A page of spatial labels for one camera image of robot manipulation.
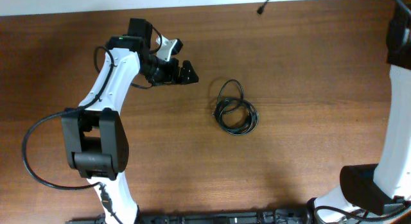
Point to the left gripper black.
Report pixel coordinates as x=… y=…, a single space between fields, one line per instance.
x=171 y=77

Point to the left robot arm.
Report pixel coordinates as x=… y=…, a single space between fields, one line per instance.
x=95 y=140

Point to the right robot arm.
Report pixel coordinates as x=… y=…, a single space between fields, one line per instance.
x=376 y=193

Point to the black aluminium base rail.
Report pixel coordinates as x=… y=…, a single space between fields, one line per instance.
x=279 y=216

